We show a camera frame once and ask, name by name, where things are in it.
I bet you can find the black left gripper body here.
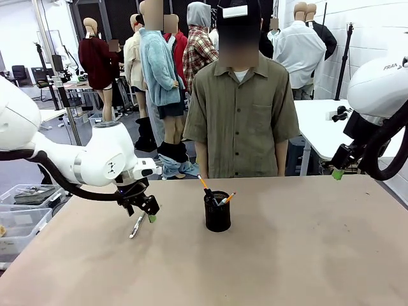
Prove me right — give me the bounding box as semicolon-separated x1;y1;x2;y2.
115;180;161;216

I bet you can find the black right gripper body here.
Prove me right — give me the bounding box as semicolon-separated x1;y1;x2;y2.
330;142;364;173

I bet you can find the white silver pen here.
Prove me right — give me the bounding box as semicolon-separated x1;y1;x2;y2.
128;215;145;240

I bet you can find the orange pencil black white end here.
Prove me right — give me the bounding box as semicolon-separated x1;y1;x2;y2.
196;173;210;193

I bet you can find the black pen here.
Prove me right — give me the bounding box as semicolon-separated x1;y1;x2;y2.
205;187;221;207

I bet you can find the yellow pencil pink eraser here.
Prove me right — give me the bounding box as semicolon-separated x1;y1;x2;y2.
219;191;237;207

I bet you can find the person's left forearm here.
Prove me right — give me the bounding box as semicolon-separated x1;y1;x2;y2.
274;141;287;177

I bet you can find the person's right forearm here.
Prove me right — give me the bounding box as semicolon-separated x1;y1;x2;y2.
194;141;210;179

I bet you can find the black mesh pen holder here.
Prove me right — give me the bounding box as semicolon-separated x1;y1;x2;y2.
203;190;232;233

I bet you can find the large white side table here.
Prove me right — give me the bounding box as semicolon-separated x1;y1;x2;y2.
292;99;397;177

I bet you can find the black clamp device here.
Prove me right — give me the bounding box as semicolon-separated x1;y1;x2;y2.
331;105;354;123

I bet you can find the pile of jeans clothing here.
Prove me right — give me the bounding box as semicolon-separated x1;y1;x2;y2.
157;141;200;180

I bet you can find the black tripod stand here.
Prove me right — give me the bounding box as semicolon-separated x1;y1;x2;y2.
333;21;356;101

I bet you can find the clear plastic bin with parts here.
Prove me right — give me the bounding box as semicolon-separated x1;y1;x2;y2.
0;184;67;208

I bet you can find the person in olive shirt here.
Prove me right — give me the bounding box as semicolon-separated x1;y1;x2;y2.
182;0;301;179

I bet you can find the mannequin in black suit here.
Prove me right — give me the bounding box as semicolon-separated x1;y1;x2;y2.
305;3;338;62

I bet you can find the mannequin in blue fleece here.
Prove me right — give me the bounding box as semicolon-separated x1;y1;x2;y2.
138;0;186;150

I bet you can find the mannequin in cream jacket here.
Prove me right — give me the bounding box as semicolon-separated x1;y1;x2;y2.
123;13;148;119

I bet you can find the mannequin in black coat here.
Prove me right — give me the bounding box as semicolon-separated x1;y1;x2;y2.
258;17;275;60

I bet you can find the mannequin in maroon top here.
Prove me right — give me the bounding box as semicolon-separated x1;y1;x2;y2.
77;17;121;122

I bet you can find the mannequin in red hoodie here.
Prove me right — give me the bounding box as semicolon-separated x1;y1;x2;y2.
163;13;189;96

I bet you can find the mannequin in plaid shirt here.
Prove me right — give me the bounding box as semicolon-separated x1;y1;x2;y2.
182;2;221;95

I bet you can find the black office chair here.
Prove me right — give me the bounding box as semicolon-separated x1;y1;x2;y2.
11;64;34;88

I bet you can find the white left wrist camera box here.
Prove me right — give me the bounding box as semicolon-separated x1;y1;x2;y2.
133;158;163;180

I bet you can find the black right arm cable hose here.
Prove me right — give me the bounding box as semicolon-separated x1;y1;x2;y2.
360;101;408;182

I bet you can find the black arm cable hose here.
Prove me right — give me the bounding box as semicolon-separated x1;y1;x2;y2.
0;149;129;202
360;101;408;182

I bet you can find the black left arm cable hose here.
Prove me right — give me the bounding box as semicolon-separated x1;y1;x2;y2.
0;149;129;202

